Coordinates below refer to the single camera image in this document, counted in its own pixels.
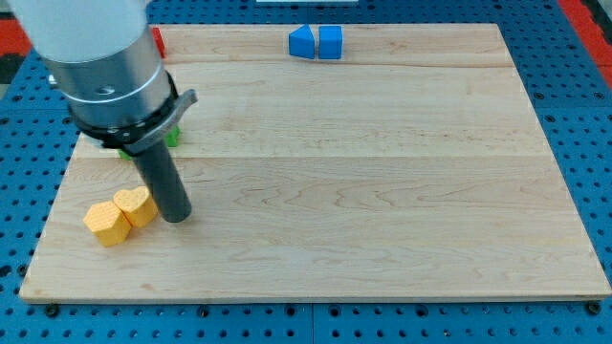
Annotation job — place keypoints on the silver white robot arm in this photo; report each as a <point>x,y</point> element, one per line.
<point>104,60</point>

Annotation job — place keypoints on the light wooden board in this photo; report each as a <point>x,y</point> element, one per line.
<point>413,169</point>

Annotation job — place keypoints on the blue triangular block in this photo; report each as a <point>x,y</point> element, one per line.
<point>302,42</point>

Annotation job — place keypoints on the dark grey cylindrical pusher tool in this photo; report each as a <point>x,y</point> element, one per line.
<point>159,173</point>

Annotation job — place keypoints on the blue cube block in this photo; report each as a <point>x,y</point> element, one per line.
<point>330,42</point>

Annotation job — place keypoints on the green block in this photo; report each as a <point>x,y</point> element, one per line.
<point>171,140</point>

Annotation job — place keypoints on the yellow heart block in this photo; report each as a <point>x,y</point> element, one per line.
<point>137,205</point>

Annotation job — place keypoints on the yellow hexagon block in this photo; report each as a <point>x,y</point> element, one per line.
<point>108,223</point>

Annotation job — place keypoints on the red block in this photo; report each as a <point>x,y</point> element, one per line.
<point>159,41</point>

